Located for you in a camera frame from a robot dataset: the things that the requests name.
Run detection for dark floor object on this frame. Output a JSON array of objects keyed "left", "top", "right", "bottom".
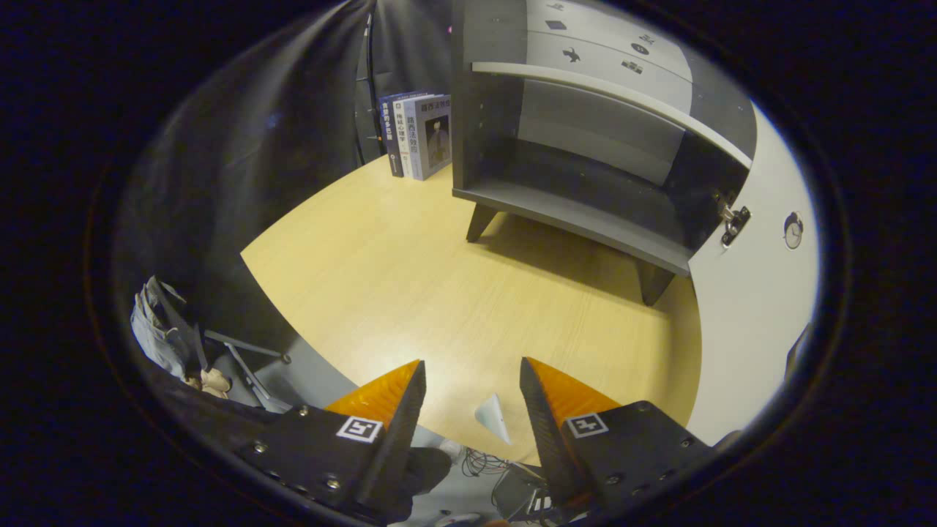
[{"left": 492, "top": 465, "right": 557, "bottom": 522}]

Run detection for grey cover book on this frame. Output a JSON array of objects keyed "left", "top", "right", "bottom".
[{"left": 403, "top": 93, "right": 453, "bottom": 182}]

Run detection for metal door hinge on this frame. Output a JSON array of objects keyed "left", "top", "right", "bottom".
[{"left": 714, "top": 192, "right": 753, "bottom": 247}]

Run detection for black cables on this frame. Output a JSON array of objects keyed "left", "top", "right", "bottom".
[{"left": 461, "top": 446, "right": 513, "bottom": 476}]

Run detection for dark grey cabinet body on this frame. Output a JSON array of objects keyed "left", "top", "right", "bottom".
[{"left": 450, "top": 0, "right": 758, "bottom": 307}]

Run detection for black backdrop cloth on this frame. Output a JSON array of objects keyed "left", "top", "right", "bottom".
[{"left": 113, "top": 0, "right": 455, "bottom": 367}]

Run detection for small white cone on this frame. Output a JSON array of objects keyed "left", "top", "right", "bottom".
[{"left": 474, "top": 394, "right": 513, "bottom": 445}]

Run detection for grey metal stand legs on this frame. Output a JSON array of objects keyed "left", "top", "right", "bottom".
[{"left": 201, "top": 329, "right": 294, "bottom": 412}]

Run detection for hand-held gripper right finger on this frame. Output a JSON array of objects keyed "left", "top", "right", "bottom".
[{"left": 519, "top": 356, "right": 714, "bottom": 513}]

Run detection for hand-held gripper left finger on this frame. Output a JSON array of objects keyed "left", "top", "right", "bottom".
[{"left": 233, "top": 359, "right": 428, "bottom": 525}]

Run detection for dark blue spine book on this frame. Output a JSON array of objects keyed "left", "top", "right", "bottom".
[{"left": 378, "top": 94, "right": 408, "bottom": 179}]

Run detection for white cabinet shelf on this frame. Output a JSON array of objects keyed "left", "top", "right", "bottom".
[{"left": 472, "top": 61, "right": 755, "bottom": 171}]

